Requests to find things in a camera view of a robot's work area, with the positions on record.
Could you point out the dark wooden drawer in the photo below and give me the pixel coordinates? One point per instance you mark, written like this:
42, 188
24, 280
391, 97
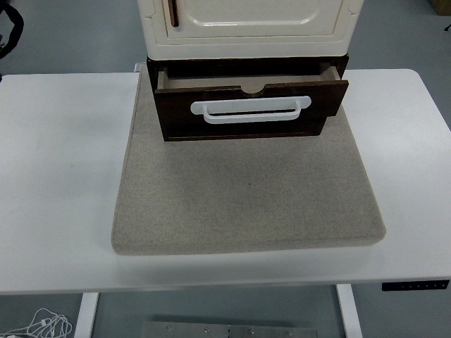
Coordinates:
172, 105

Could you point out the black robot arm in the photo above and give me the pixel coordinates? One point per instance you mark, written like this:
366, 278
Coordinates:
15, 24

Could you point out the dark wooden drawer housing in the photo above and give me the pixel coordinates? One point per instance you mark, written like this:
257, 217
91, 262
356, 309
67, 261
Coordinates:
243, 130

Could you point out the cream cabinet with door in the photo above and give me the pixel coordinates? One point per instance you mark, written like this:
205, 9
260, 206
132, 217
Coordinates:
246, 44

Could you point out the beige fabric mat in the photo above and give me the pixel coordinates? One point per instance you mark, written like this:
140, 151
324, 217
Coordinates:
246, 197

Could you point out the white table leg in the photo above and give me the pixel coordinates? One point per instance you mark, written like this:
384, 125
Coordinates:
86, 313
349, 313

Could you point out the black table control panel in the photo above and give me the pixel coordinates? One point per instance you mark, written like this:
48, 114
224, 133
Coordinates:
415, 285

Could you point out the cardboard box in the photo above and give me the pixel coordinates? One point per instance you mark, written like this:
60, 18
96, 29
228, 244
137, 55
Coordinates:
442, 6

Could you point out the small white bracket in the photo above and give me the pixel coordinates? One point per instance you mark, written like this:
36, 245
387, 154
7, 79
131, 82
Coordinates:
136, 67

